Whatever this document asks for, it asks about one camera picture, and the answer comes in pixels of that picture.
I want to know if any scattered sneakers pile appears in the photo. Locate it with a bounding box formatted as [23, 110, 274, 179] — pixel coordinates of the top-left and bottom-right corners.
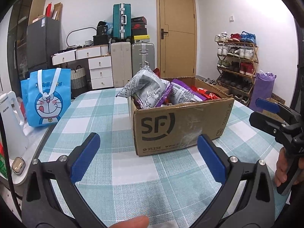
[202, 77, 220, 86]

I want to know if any wooden door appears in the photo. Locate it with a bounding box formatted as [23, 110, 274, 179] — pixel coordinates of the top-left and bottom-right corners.
[155, 0, 197, 78]

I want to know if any small cardboard box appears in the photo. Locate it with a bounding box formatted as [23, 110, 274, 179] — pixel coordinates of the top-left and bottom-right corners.
[261, 92, 287, 124]

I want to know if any oval metal frame mirror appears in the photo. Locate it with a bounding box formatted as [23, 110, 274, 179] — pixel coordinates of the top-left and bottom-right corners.
[66, 27, 97, 47]

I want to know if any wicker basket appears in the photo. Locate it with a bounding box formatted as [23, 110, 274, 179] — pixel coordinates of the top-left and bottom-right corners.
[70, 67, 86, 89]

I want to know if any shoe rack with shoes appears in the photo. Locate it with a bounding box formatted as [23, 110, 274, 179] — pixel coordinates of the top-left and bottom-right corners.
[214, 31, 257, 100]

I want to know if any green can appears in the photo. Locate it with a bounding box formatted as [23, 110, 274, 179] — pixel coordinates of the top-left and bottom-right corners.
[0, 153, 9, 178]

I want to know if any beige earbuds case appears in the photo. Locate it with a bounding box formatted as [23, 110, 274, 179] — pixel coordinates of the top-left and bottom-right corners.
[11, 157, 26, 174]

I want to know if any person's left hand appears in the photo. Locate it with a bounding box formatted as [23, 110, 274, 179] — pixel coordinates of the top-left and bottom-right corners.
[112, 215, 150, 228]

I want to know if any black storage box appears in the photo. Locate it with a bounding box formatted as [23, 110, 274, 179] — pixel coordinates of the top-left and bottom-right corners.
[93, 35, 112, 46]

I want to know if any white purple chip bag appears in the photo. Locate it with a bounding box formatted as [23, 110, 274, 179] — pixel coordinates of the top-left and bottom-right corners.
[170, 78, 207, 105]

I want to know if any black yellow shoe box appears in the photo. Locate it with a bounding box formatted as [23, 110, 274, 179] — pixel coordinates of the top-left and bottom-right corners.
[133, 35, 151, 44]

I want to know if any blue cartoon tote bag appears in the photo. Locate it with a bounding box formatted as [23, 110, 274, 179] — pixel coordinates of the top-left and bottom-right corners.
[20, 68, 72, 127]

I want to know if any grey refrigerator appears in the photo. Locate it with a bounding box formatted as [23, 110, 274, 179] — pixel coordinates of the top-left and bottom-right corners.
[27, 17, 60, 68]

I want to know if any person's right hand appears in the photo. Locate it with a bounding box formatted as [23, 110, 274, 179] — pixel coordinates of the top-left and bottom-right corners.
[275, 147, 304, 188]

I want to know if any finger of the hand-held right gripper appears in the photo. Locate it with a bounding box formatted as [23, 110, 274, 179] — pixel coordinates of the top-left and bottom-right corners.
[256, 98, 300, 127]
[249, 112, 291, 145]

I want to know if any black box with label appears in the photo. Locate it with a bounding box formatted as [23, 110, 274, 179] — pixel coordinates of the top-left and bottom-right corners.
[96, 21, 108, 36]

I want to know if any black red shoe box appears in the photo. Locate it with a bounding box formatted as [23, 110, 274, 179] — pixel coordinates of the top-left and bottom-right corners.
[131, 22, 146, 36]

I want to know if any silver snack packet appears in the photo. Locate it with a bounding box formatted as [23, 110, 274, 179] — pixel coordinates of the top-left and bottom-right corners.
[116, 65, 173, 110]

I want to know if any brown cardboard carton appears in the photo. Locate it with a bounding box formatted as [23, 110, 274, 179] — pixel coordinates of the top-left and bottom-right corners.
[53, 2, 63, 21]

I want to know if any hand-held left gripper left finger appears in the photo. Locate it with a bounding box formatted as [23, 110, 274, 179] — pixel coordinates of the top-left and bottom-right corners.
[21, 132, 107, 228]

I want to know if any beige suitcase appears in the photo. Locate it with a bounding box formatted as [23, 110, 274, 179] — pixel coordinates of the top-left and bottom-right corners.
[110, 41, 132, 88]

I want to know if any white side table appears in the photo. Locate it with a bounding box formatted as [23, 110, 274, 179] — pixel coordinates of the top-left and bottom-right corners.
[0, 123, 51, 186]

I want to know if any brown cardboard box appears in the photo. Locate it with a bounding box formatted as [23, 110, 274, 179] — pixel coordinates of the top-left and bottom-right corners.
[128, 77, 235, 157]

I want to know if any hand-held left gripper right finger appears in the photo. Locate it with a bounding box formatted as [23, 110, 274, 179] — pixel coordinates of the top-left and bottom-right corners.
[190, 134, 283, 228]

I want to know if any red striped snack packet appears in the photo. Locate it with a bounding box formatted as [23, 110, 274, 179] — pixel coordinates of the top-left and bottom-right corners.
[190, 87, 219, 101]

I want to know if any teal suitcase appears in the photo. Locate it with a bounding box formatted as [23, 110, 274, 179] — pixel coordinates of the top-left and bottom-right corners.
[112, 3, 131, 41]

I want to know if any white drawer dresser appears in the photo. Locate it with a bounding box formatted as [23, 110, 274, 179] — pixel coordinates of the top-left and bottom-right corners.
[51, 45, 113, 90]

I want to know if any white electric kettle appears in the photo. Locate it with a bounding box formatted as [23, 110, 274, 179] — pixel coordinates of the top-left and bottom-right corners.
[0, 91, 29, 157]

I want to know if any silver suitcase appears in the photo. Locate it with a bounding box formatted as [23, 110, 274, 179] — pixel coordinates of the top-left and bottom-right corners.
[131, 43, 155, 76]

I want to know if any tall glass door cabinet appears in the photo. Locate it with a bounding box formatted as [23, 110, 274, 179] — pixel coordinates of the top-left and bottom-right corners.
[7, 0, 48, 93]

